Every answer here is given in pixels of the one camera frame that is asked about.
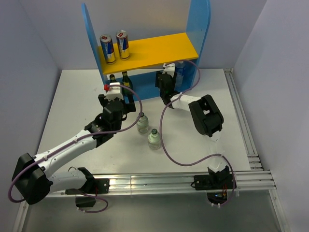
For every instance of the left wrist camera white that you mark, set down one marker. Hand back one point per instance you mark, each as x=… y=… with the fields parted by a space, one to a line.
x=113 y=91

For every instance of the aluminium rail frame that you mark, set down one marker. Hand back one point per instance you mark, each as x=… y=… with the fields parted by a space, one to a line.
x=150 y=193

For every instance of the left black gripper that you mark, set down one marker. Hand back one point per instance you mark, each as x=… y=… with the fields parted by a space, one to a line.
x=128 y=107

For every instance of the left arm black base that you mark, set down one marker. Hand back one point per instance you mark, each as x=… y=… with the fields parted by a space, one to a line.
x=90 y=194

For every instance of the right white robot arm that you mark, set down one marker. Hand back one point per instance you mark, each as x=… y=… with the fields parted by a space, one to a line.
x=207 y=118

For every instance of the green bottle yellow label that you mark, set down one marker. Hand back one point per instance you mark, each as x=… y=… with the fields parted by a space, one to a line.
x=126 y=82

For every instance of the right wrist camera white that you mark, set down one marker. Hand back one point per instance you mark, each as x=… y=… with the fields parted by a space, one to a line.
x=169 y=69

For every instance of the blue and yellow shelf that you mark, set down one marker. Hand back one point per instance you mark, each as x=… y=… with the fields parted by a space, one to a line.
x=156 y=51

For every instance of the red bull can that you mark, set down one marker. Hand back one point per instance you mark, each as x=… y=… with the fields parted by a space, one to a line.
x=107 y=48
x=122 y=43

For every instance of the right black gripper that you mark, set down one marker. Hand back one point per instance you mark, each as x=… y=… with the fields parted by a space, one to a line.
x=157 y=80

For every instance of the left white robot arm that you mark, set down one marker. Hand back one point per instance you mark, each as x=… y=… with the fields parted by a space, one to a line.
x=34 y=176

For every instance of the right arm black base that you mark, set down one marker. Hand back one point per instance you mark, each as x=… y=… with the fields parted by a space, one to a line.
x=216 y=188

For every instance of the clear glass bottle green cap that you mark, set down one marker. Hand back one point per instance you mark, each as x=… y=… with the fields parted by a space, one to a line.
x=143 y=124

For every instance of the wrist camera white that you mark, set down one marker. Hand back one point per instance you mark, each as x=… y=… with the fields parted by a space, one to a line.
x=113 y=91
x=169 y=69

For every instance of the green bottle red label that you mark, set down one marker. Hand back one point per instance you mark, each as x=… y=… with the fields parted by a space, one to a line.
x=112 y=78

